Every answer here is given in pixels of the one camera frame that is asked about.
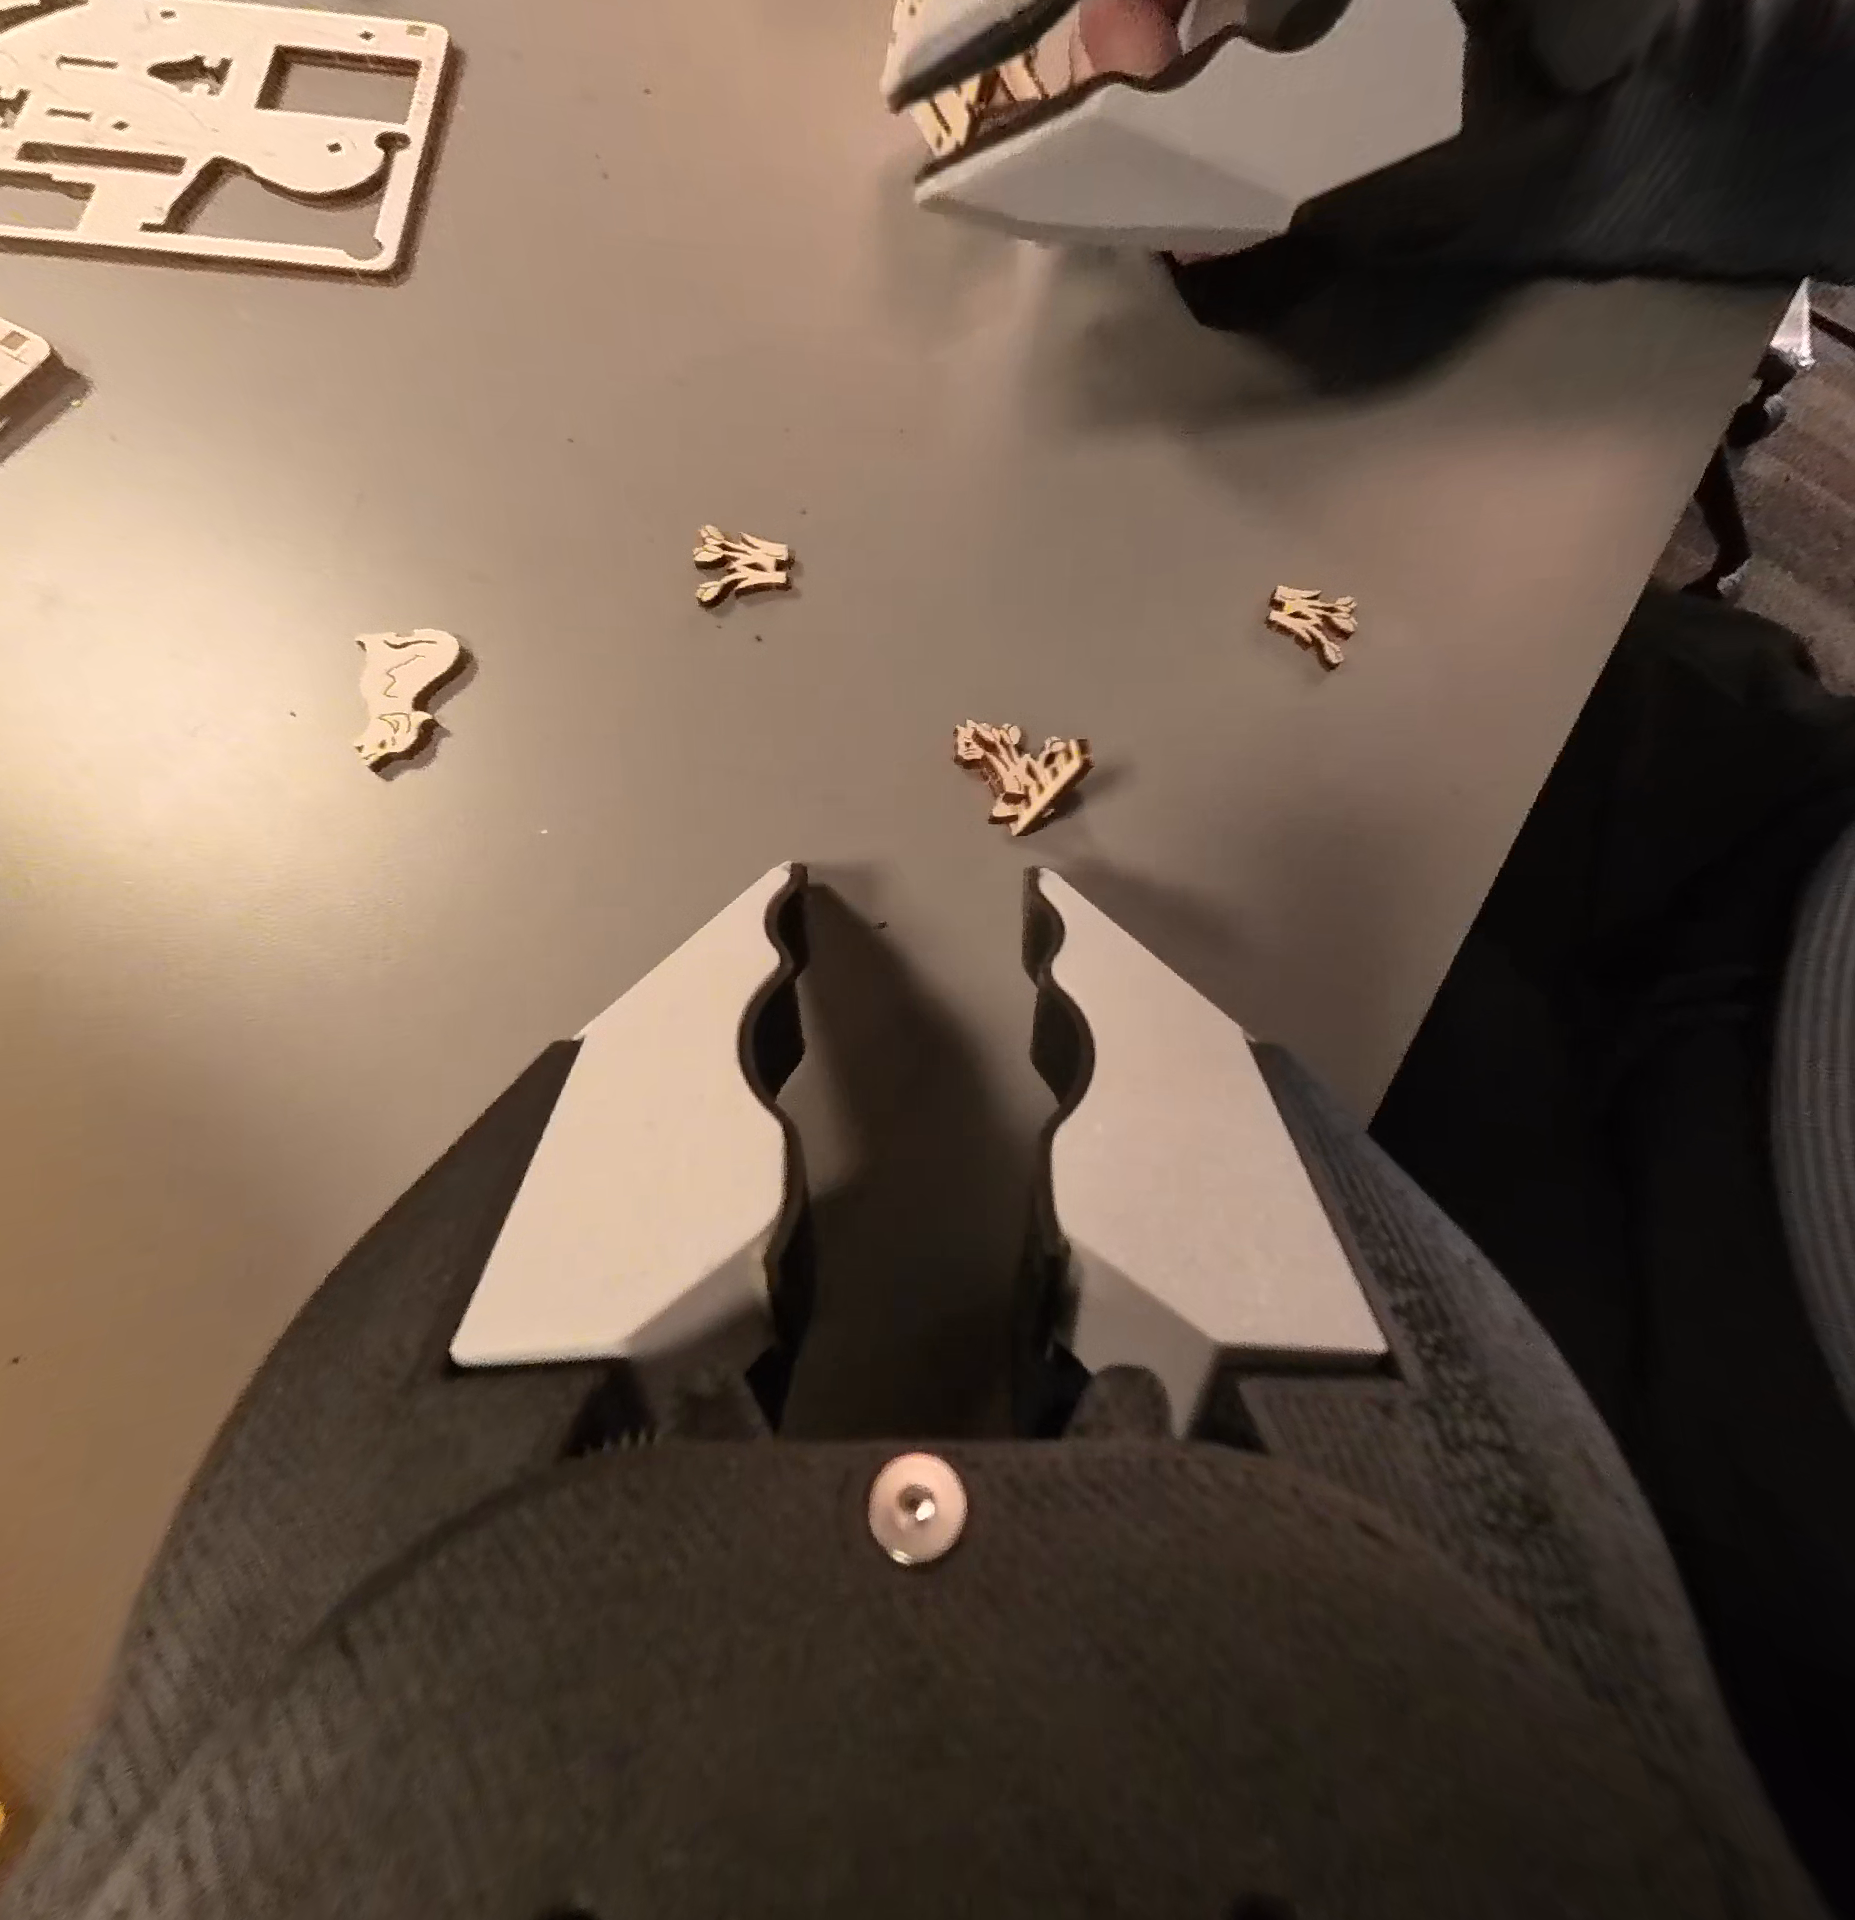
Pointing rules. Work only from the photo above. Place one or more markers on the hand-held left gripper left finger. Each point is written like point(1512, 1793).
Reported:
point(629, 1184)

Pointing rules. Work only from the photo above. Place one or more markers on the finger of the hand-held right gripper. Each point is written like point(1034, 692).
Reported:
point(1241, 136)
point(950, 39)

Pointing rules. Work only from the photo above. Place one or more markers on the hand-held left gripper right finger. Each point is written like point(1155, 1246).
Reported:
point(1197, 1201)

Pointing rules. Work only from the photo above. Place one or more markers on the small wooden model part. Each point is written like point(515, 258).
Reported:
point(970, 114)
point(748, 561)
point(1025, 771)
point(1313, 623)

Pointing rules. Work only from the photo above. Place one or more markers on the animal-shaped wooden model part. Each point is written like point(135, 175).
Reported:
point(405, 699)

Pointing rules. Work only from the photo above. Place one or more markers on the wooden parts sheet with cutouts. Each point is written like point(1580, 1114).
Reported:
point(192, 164)

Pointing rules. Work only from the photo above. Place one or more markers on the person's right hand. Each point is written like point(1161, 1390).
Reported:
point(1130, 34)

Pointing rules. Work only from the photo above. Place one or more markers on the person's dark trouser legs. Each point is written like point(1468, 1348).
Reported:
point(1617, 1201)

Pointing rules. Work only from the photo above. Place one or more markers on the person's grey ribbed top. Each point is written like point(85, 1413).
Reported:
point(1842, 1140)

